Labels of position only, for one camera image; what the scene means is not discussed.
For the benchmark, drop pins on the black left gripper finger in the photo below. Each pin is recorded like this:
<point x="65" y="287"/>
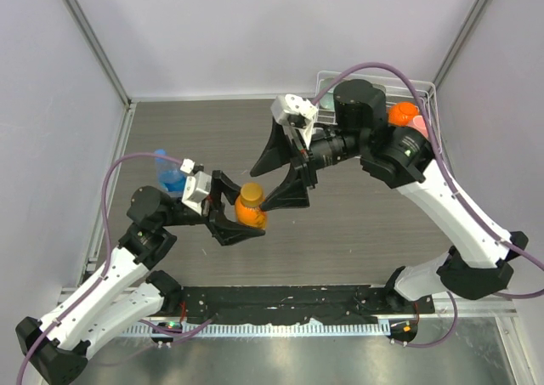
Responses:
<point x="222" y="185"/>
<point x="233" y="233"/>

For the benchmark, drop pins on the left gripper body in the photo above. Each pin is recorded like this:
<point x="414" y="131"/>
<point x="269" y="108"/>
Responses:
<point x="209" y="207"/>

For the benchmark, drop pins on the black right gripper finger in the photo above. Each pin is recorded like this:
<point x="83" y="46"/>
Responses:
<point x="279" y="151"/>
<point x="291" y="193"/>

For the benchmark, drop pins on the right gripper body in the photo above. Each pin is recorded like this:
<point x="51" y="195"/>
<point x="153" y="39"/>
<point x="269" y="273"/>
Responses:
<point x="305" y="155"/>

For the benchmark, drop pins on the orange juice bottle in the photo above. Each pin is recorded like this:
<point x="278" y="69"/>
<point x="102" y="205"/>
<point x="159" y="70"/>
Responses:
<point x="249" y="212"/>

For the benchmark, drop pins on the clear blue water bottle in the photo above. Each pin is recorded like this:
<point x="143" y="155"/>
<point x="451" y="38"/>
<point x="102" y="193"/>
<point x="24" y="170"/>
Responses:
<point x="170" y="178"/>

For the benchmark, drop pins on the blue bottle cap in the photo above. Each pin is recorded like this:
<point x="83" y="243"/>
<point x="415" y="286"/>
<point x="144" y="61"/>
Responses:
<point x="160" y="153"/>

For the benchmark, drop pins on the orange bottle cap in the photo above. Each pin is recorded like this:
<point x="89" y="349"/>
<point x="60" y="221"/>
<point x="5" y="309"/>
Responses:
<point x="251" y="195"/>

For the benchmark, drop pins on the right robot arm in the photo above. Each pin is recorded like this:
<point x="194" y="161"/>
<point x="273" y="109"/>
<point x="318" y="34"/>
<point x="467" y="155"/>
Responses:
<point x="478" y="263"/>

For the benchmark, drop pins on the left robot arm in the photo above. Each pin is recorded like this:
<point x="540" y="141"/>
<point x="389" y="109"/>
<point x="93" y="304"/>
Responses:
<point x="127" y="287"/>

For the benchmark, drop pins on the mint green divided tray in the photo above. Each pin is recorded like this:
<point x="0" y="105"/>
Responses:
<point x="327" y="101"/>

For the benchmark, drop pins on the orange bowl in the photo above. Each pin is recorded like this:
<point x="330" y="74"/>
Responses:
<point x="402" y="113"/>

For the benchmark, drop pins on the pink cup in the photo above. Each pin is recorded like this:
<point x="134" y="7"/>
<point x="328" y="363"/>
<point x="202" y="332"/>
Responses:
<point x="418" y="123"/>

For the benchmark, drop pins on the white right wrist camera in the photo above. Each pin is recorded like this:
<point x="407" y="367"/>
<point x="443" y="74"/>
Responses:
<point x="290" y="110"/>

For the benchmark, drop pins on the white slotted cable duct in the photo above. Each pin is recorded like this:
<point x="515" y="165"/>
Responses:
<point x="313" y="328"/>

